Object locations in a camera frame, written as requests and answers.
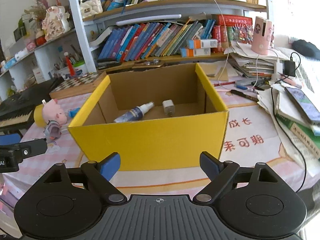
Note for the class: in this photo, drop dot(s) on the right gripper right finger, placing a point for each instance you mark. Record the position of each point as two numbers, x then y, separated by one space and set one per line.
221 177

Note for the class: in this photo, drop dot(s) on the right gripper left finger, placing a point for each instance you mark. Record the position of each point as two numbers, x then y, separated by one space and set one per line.
99 175

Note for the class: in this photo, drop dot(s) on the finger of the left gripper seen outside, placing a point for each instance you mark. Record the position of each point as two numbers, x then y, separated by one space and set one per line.
24 150

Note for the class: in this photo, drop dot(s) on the pink plush pig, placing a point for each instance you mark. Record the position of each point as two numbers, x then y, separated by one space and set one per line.
52 111

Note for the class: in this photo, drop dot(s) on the yellow tape roll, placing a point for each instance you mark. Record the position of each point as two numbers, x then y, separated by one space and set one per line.
38 118

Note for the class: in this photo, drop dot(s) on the grey plush toy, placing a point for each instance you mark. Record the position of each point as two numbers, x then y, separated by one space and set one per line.
52 130

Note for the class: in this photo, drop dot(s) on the black electronic keyboard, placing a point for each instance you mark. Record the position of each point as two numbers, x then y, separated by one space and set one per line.
17 111

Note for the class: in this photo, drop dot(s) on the pink checkered tablecloth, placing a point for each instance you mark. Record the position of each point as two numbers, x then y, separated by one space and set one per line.
251 137

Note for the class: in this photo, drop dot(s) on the blue crumpled wrapper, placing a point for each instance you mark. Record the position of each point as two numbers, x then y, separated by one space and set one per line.
72 112

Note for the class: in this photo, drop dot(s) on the white spray bottle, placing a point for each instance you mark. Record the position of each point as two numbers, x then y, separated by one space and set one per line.
135 114

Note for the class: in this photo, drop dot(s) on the yellow cardboard box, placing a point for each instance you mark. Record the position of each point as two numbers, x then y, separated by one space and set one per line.
157 141

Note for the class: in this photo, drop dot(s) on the white charger plug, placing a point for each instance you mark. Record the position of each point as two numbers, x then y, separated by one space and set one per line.
168 107

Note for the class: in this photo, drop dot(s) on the wooden chess board box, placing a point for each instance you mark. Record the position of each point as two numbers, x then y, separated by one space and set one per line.
78 86

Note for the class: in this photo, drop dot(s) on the white green lid jar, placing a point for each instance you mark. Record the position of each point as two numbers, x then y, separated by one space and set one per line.
80 68

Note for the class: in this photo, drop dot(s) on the red hanging tassel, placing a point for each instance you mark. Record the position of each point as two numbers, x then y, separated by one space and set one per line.
69 64

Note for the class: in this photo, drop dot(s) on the smartphone on books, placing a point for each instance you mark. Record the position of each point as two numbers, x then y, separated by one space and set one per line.
304 104

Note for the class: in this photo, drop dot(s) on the black stapler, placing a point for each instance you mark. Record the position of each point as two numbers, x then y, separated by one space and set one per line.
106 63

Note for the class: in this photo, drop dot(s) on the black power adapter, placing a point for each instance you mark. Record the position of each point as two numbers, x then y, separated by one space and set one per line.
289 68

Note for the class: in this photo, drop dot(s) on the orange white box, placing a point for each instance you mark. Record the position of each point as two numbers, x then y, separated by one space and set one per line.
204 43

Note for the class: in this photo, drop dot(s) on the pink cylindrical cup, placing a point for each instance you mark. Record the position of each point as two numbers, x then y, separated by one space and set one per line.
262 34

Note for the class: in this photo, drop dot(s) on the white bookshelf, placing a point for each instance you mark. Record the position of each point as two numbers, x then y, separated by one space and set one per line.
89 30

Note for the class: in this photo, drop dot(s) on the white quilted handbag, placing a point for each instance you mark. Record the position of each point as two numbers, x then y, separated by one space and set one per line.
90 7

